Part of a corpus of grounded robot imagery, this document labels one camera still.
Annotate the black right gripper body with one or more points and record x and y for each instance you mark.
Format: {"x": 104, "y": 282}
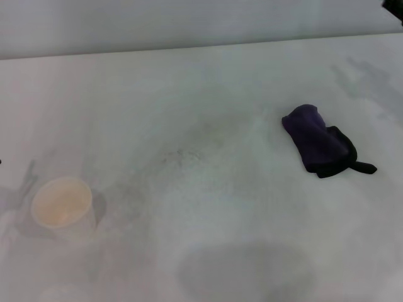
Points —
{"x": 395, "y": 5}

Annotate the purple rag with black trim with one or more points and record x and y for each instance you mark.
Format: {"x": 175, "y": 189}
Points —
{"x": 318, "y": 138}

